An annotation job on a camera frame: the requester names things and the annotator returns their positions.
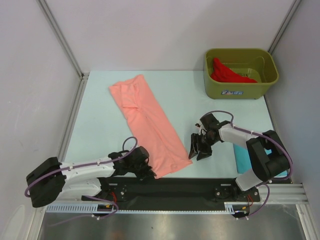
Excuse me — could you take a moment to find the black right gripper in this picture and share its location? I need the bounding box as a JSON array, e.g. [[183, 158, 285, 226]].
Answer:
[[188, 132, 218, 161]]

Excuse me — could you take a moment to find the pink t shirt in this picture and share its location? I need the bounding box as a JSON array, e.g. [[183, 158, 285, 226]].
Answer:
[[109, 74, 193, 179]]

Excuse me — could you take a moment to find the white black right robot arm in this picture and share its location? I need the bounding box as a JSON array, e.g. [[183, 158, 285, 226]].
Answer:
[[188, 111, 293, 201]]

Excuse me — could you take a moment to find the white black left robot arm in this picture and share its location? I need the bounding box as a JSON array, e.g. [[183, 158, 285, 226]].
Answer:
[[25, 146, 156, 208]]

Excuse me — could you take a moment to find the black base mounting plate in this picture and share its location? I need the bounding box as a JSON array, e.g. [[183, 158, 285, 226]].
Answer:
[[92, 176, 265, 212]]

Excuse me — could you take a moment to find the folded blue t shirt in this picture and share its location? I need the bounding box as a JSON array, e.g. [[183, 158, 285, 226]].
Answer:
[[233, 142, 291, 183]]

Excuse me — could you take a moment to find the red t shirt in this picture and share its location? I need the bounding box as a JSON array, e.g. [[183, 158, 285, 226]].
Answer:
[[210, 57, 257, 84]]

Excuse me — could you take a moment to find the olive green plastic bin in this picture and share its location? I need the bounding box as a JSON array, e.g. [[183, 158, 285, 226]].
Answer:
[[203, 48, 279, 100]]

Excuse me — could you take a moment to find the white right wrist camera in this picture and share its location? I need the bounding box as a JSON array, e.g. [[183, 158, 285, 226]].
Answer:
[[195, 122, 202, 128]]

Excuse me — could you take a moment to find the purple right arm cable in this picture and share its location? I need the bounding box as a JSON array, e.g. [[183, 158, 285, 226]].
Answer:
[[202, 110, 293, 221]]

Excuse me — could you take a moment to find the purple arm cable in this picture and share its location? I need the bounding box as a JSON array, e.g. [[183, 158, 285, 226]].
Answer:
[[24, 136, 140, 227], [202, 110, 293, 221]]

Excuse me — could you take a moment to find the white slotted cable duct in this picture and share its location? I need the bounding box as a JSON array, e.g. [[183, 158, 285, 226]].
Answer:
[[45, 203, 248, 215]]

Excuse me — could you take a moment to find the left aluminium corner post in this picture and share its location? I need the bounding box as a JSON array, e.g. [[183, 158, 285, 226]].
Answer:
[[36, 0, 90, 81]]

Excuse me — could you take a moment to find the aluminium corner post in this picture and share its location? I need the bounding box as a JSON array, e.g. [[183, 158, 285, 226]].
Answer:
[[36, 0, 90, 81], [268, 0, 303, 55]]

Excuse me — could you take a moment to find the aluminium front frame rail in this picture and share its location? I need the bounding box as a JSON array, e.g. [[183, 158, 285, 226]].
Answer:
[[224, 183, 307, 204]]

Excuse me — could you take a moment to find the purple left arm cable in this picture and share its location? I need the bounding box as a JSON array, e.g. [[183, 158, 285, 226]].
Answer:
[[24, 136, 140, 227]]

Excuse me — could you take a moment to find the right aluminium corner post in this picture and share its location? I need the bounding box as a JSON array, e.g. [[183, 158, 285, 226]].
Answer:
[[268, 0, 303, 55]]

